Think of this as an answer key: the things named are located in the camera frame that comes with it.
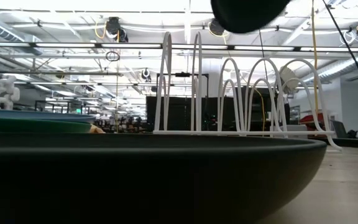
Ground dark office chair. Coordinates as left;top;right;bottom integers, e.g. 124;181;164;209
331;119;358;139

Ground white wire dish rack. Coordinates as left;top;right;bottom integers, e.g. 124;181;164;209
152;30;343;152

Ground black cabinet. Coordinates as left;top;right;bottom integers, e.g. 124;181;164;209
145;95;290;132

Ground black cable loop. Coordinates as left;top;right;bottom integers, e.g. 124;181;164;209
105;50;121;62

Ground yellow hanging cable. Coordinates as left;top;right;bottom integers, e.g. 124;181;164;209
310;0;319;122

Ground red object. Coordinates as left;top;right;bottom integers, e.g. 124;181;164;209
299;112;326;131

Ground white box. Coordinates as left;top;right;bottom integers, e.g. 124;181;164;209
270;124;308;138

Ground blue round plate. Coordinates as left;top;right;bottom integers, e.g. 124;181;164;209
0;108;97;124

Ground tan wooden object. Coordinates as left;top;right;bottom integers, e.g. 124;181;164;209
88;123;106;134

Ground dark green round plate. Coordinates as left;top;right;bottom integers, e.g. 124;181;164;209
0;132;328;224
210;0;291;34

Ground black diagonal cable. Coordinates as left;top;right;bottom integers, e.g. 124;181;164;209
321;0;358;108

